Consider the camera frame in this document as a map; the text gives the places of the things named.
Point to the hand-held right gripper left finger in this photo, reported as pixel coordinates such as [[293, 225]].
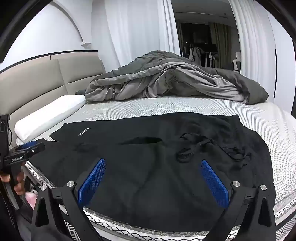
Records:
[[92, 180]]

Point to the black pants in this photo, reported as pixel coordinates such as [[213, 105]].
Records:
[[143, 176]]

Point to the person's left hand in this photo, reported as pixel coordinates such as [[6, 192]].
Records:
[[20, 185]]

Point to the white pillow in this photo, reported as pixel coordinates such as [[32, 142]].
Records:
[[46, 118]]

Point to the white curtain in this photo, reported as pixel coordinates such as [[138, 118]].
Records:
[[138, 30], [249, 41]]

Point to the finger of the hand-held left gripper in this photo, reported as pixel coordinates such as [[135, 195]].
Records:
[[34, 149], [26, 145]]

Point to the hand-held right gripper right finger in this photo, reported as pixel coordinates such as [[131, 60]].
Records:
[[214, 183]]

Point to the grey duvet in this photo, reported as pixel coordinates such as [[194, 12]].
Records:
[[173, 78]]

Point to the white wardrobe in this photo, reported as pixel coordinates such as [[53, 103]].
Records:
[[284, 69]]

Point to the hanging grey shirt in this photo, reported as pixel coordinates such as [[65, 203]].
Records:
[[210, 56], [196, 54]]

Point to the pink cloth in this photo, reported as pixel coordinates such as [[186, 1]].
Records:
[[30, 199]]

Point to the beige padded headboard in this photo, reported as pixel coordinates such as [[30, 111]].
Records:
[[34, 81]]

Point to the white honeycomb mattress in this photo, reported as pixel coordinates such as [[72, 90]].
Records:
[[266, 115]]

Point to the white chair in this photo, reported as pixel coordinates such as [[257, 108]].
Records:
[[237, 62]]

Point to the brown curtain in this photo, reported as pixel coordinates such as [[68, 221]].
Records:
[[220, 44]]

